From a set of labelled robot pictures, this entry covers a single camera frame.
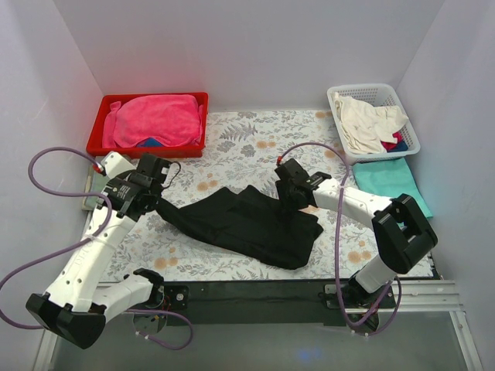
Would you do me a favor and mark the teal folded shirt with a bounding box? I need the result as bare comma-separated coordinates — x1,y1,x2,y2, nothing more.
353,158,433,219

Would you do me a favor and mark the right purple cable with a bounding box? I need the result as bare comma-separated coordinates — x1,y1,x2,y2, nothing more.
276,141,403,335

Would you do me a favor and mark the aluminium rail frame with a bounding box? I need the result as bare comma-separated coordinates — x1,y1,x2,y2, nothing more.
34,280,482,370

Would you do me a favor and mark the purple cable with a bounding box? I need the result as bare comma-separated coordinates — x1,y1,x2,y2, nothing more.
0,145,194,351
276,141,403,335

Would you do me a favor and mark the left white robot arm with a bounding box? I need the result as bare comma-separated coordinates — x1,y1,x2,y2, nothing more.
26,152,172,349

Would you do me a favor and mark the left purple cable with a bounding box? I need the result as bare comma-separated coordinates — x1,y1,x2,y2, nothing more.
0,145,194,351

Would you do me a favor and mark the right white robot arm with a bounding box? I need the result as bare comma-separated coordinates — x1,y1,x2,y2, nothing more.
275,158,438,307

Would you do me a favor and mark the blue cloth in bin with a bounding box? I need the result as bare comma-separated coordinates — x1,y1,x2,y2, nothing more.
136,138,163,148

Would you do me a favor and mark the grey green folded shirt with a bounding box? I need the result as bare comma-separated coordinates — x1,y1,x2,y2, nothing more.
80,169,111,212

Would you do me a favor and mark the cream crumpled shirt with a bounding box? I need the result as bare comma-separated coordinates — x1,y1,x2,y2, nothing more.
331,93,409,155

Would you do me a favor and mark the floral table mat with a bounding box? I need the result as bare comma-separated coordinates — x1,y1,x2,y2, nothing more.
101,111,377,283

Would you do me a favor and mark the blue cloth in basket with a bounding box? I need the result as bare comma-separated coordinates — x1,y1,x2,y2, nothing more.
394,141,408,151

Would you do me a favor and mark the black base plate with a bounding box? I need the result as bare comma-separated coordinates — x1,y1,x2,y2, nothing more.
154,280,399,328

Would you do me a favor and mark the white plastic basket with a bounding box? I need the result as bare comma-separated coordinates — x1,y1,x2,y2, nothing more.
327,83,421,164

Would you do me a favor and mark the red plastic bin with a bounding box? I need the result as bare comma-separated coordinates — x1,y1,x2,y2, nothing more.
86,92,209,158

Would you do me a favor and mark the pink towel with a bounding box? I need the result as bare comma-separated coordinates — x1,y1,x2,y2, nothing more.
102,94,204,148

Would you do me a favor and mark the magenta cloth in basket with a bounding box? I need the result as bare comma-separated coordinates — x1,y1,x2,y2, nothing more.
381,131,403,152

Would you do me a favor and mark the black t shirt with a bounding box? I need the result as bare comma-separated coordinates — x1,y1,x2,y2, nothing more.
156,185,323,270

